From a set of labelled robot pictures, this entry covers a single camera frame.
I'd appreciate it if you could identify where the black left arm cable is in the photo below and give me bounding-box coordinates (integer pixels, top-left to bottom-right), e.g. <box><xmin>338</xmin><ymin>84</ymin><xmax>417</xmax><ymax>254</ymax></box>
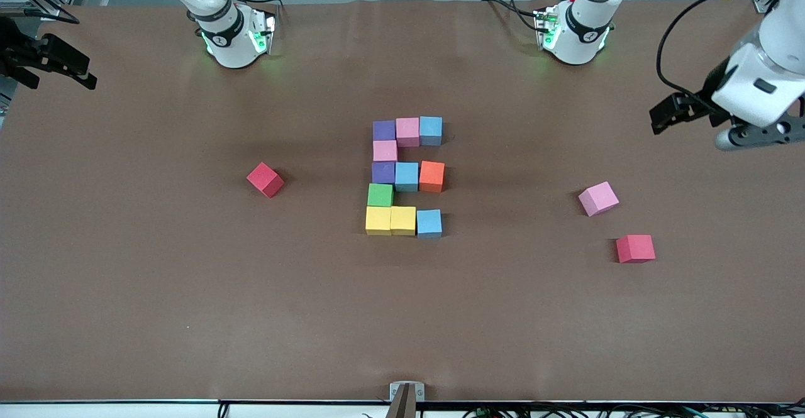
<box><xmin>656</xmin><ymin>0</ymin><xmax>773</xmax><ymax>103</ymax></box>

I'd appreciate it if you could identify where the white table edge rail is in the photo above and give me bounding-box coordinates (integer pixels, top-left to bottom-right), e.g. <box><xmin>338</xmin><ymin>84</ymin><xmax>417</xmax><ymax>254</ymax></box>
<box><xmin>0</xmin><ymin>399</ymin><xmax>805</xmax><ymax>418</ymax></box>

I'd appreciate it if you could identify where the yellow foam cube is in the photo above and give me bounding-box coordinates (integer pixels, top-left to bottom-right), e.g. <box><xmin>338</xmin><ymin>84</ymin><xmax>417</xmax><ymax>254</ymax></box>
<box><xmin>365</xmin><ymin>206</ymin><xmax>392</xmax><ymax>236</ymax></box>
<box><xmin>390</xmin><ymin>206</ymin><xmax>418</xmax><ymax>237</ymax></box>

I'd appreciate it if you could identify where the black base cable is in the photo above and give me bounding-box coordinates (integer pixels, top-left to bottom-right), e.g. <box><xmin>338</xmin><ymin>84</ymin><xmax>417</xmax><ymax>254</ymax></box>
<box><xmin>481</xmin><ymin>0</ymin><xmax>543</xmax><ymax>34</ymax></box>

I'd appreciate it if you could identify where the blue foam cube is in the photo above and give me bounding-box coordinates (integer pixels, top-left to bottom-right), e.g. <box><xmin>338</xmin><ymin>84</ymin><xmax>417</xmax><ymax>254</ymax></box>
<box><xmin>416</xmin><ymin>209</ymin><xmax>443</xmax><ymax>240</ymax></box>
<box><xmin>419</xmin><ymin>116</ymin><xmax>443</xmax><ymax>147</ymax></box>
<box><xmin>395</xmin><ymin>162</ymin><xmax>420</xmax><ymax>193</ymax></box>

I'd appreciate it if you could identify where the brown table mat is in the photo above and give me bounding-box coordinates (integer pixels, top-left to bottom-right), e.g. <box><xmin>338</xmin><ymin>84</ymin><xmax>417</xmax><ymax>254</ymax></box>
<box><xmin>0</xmin><ymin>0</ymin><xmax>805</xmax><ymax>403</ymax></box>

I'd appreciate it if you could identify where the orange foam cube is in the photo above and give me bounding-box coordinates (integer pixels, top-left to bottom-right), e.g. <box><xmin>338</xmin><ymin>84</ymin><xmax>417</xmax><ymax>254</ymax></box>
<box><xmin>419</xmin><ymin>160</ymin><xmax>446</xmax><ymax>194</ymax></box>

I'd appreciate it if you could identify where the red foam cube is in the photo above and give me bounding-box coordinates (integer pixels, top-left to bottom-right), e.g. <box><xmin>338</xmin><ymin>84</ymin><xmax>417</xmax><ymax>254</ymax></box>
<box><xmin>616</xmin><ymin>234</ymin><xmax>657</xmax><ymax>264</ymax></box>
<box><xmin>246</xmin><ymin>162</ymin><xmax>286</xmax><ymax>199</ymax></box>

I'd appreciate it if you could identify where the green foam cube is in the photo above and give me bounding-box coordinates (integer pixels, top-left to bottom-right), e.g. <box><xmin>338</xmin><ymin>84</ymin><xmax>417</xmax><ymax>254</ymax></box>
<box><xmin>367</xmin><ymin>183</ymin><xmax>395</xmax><ymax>208</ymax></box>

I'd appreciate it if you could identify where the silver metal mount bracket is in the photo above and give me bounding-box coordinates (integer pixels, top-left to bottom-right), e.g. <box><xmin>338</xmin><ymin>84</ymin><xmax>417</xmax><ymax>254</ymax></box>
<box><xmin>389</xmin><ymin>382</ymin><xmax>426</xmax><ymax>402</ymax></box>

